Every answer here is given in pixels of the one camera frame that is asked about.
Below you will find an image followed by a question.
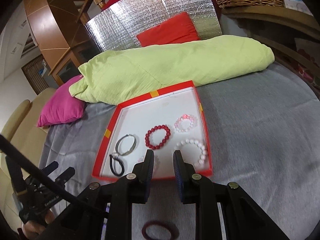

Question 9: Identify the silver bangle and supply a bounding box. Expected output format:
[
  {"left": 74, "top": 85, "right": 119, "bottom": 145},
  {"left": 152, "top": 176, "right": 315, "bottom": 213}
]
[{"left": 115, "top": 134, "right": 137, "bottom": 157}]

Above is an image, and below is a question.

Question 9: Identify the dark red hair tie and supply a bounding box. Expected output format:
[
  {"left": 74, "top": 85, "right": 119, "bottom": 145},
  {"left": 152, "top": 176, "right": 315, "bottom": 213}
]
[{"left": 141, "top": 220, "right": 180, "bottom": 240}]

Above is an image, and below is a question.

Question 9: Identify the grey bed blanket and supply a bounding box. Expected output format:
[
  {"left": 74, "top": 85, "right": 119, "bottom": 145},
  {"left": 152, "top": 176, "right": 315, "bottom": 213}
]
[{"left": 39, "top": 63, "right": 319, "bottom": 239}]

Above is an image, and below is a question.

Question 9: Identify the wooden cabinet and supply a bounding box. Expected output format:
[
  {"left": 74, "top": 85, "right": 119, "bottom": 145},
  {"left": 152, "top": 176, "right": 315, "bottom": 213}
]
[{"left": 23, "top": 0, "right": 100, "bottom": 85}]

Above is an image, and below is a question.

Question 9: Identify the beige sofa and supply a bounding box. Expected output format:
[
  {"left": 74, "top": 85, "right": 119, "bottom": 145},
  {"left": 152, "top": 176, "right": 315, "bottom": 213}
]
[{"left": 1, "top": 88, "right": 55, "bottom": 231}]

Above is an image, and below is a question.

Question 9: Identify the magenta pillow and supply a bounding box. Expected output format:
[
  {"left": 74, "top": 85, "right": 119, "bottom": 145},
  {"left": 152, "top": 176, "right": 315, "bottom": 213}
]
[{"left": 37, "top": 75, "right": 85, "bottom": 127}]

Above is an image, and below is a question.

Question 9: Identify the small red cushion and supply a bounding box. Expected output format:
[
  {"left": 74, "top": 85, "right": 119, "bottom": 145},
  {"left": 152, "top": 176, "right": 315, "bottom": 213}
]
[{"left": 137, "top": 12, "right": 200, "bottom": 47}]

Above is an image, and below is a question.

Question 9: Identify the black hair tie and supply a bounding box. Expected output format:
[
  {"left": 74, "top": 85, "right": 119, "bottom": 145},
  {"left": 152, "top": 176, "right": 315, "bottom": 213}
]
[{"left": 109, "top": 152, "right": 125, "bottom": 177}]

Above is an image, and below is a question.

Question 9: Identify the clear pink bead bracelet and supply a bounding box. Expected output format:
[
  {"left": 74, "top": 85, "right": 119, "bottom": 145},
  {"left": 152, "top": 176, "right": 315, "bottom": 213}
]
[{"left": 138, "top": 154, "right": 161, "bottom": 173}]

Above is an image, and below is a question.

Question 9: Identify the wooden side table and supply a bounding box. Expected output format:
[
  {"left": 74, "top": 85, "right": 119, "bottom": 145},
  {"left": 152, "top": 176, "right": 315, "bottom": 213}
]
[{"left": 219, "top": 6, "right": 319, "bottom": 90}]

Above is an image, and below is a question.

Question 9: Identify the pink white bead bracelet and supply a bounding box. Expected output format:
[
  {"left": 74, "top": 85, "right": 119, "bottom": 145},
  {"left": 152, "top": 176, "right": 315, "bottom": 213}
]
[{"left": 173, "top": 114, "right": 195, "bottom": 133}]

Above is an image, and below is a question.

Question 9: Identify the light green folded duvet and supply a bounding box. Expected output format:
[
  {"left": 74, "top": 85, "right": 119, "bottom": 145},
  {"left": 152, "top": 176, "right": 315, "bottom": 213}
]
[{"left": 69, "top": 35, "right": 274, "bottom": 105}]

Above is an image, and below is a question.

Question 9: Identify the red bead bracelet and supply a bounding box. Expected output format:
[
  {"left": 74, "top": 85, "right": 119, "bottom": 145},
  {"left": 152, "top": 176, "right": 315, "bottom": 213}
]
[{"left": 144, "top": 124, "right": 171, "bottom": 151}]

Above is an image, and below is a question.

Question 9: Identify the red shallow box tray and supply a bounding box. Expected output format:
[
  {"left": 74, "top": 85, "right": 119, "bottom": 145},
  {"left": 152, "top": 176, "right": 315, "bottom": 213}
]
[{"left": 92, "top": 81, "right": 213, "bottom": 181}]

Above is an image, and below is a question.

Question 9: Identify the silver foil insulation panel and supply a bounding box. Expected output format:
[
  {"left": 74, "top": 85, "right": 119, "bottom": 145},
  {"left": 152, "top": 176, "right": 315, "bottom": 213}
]
[{"left": 85, "top": 0, "right": 222, "bottom": 52}]

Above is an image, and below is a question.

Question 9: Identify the left hand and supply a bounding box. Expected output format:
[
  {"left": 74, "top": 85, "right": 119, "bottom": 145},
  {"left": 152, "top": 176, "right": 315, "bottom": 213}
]
[{"left": 22, "top": 210, "right": 55, "bottom": 239}]

